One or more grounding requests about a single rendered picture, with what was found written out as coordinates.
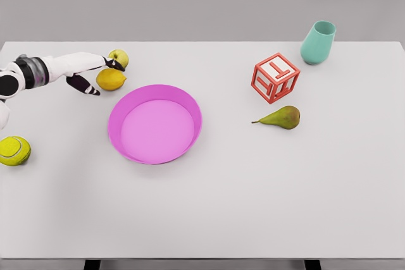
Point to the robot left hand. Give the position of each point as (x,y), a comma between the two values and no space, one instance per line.
(83,62)

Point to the yellow lemon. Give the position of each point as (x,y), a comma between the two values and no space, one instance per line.
(110,80)

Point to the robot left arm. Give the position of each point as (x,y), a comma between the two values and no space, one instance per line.
(28,71)

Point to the pink plate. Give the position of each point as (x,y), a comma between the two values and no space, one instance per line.
(155,124)

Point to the yellow-green apple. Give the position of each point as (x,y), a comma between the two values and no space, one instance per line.
(121,56)

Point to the yellow tennis ball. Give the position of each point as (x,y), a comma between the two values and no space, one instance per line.
(13,150)

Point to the red letter block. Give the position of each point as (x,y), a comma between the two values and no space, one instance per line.
(274,77)

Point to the green pear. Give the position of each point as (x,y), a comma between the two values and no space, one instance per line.
(283,117)

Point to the teal cup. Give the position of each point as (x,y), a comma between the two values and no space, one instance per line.
(317,44)

